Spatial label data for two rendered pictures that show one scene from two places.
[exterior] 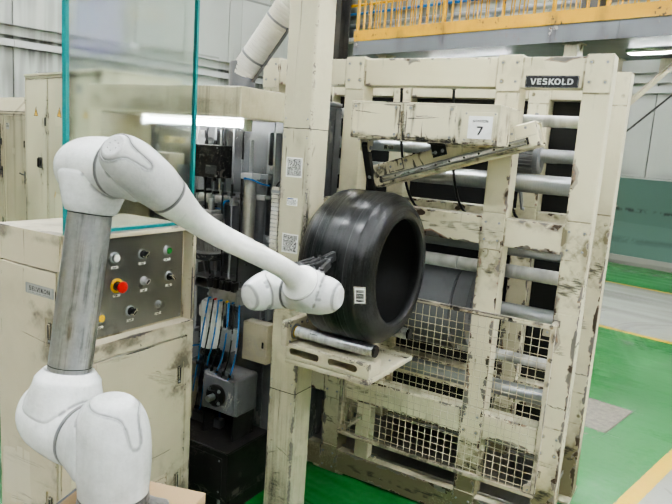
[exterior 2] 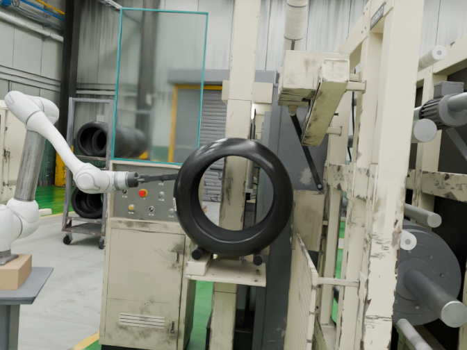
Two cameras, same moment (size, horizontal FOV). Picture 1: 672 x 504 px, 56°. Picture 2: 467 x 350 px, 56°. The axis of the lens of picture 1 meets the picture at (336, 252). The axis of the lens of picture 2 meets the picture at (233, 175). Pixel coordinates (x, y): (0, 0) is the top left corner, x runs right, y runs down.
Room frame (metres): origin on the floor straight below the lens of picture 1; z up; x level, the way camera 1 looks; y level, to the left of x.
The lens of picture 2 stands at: (1.36, -1.97, 1.38)
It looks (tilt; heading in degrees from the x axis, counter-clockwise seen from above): 3 degrees down; 63
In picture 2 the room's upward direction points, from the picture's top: 4 degrees clockwise
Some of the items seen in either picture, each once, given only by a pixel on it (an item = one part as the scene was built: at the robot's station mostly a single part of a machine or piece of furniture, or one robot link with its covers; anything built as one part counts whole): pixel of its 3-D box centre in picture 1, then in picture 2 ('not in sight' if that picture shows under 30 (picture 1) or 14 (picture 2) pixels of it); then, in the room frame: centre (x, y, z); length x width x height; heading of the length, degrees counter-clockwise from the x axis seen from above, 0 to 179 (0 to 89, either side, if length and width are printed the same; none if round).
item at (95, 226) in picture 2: not in sight; (111, 171); (2.61, 4.31, 0.96); 1.36 x 0.71 x 1.92; 46
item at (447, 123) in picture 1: (432, 124); (307, 83); (2.52, -0.34, 1.71); 0.61 x 0.25 x 0.15; 59
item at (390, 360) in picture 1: (350, 358); (228, 269); (2.33, -0.08, 0.80); 0.37 x 0.36 x 0.02; 149
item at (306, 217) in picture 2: not in sight; (306, 219); (2.77, -0.09, 1.05); 0.20 x 0.15 x 0.30; 59
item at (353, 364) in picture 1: (331, 357); (200, 259); (2.21, -0.01, 0.83); 0.36 x 0.09 x 0.06; 59
